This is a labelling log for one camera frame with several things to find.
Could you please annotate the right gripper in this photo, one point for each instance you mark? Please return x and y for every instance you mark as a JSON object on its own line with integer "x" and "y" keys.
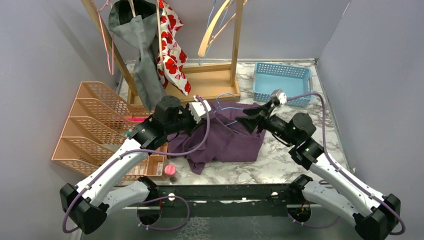
{"x": 262, "y": 120}

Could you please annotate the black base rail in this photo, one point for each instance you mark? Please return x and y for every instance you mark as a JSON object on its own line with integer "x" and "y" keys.
{"x": 222, "y": 200}

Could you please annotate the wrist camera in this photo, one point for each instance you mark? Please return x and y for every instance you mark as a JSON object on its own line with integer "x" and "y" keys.
{"x": 278, "y": 97}
{"x": 197, "y": 109}

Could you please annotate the grey skirt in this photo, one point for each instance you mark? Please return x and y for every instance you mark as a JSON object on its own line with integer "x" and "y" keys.
{"x": 138, "y": 27}

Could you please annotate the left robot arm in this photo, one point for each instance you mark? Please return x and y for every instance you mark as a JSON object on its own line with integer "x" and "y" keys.
{"x": 88, "y": 203}

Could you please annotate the blue wire hanger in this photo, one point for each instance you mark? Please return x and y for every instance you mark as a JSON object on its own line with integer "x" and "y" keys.
{"x": 233, "y": 105}
{"x": 212, "y": 20}

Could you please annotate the red poppy print cloth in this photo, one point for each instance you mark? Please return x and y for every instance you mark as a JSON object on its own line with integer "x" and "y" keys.
{"x": 171, "y": 72}

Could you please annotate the peach plastic file organizer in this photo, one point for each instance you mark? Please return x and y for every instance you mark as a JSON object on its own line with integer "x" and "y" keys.
{"x": 96, "y": 124}

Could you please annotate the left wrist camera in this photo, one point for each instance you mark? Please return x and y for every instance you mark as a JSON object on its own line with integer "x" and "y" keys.
{"x": 197, "y": 109}

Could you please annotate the pink capped bottle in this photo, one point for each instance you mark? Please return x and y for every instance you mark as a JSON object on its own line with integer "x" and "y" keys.
{"x": 172, "y": 173}

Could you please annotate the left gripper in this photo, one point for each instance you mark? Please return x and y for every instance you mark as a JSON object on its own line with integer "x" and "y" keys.
{"x": 195, "y": 126}

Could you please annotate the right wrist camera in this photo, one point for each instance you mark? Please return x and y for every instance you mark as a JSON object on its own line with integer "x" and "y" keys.
{"x": 278, "y": 97}

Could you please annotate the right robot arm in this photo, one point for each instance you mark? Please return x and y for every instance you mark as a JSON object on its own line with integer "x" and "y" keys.
{"x": 373, "y": 214}

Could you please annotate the blue plastic basket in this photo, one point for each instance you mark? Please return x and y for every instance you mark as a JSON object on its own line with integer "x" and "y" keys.
{"x": 292, "y": 80}

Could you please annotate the purple cloth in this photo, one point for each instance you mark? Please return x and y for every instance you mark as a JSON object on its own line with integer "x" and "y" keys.
{"x": 227, "y": 141}

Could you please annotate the wooden hanger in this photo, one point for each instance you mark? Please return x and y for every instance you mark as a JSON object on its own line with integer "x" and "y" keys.
{"x": 217, "y": 22}
{"x": 158, "y": 16}
{"x": 132, "y": 7}

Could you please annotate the peach compartment tray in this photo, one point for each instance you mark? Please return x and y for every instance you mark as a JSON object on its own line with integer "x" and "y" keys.
{"x": 152, "y": 167}

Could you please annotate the wooden clothes rack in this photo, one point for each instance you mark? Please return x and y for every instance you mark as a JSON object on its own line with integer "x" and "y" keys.
{"x": 207, "y": 80}

